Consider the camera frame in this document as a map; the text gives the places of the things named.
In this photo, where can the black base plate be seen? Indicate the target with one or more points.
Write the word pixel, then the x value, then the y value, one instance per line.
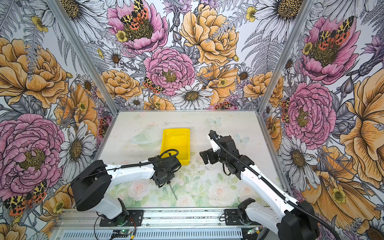
pixel 135 218
pixel 235 217

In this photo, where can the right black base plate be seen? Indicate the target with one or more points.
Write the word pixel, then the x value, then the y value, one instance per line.
pixel 235 217

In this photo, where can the yellow plastic bin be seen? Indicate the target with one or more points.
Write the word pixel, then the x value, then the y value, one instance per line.
pixel 178 139

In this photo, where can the green circuit board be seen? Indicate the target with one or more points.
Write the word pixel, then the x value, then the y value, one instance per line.
pixel 252 231
pixel 121 234

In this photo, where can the left green circuit board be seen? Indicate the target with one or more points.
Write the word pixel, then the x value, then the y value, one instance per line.
pixel 121 234

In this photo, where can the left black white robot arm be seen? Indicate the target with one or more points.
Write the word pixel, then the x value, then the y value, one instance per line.
pixel 91 185

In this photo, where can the white slotted cable duct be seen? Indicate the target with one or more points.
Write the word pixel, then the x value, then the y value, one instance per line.
pixel 157 234

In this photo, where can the aluminium frame post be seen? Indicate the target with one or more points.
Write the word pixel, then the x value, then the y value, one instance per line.
pixel 64 21
pixel 303 15

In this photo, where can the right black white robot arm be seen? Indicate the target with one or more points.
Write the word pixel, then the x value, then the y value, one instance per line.
pixel 284 216

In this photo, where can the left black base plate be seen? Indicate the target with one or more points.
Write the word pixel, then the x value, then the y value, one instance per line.
pixel 135 218

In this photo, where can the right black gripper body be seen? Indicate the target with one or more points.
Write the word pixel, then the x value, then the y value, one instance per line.
pixel 215 157

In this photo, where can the aluminium mounting rail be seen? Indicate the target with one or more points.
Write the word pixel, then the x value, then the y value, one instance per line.
pixel 172 218

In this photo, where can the right green circuit board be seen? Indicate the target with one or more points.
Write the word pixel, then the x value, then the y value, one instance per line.
pixel 252 231

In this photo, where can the left aluminium frame post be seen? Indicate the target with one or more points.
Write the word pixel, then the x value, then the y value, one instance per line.
pixel 64 21

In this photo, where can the right aluminium frame post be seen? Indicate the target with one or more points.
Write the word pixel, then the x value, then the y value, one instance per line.
pixel 303 15

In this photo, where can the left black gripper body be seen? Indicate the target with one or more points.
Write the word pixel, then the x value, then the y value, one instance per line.
pixel 169 176

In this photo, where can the black handled screwdriver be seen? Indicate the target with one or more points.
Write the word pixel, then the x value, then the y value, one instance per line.
pixel 172 190

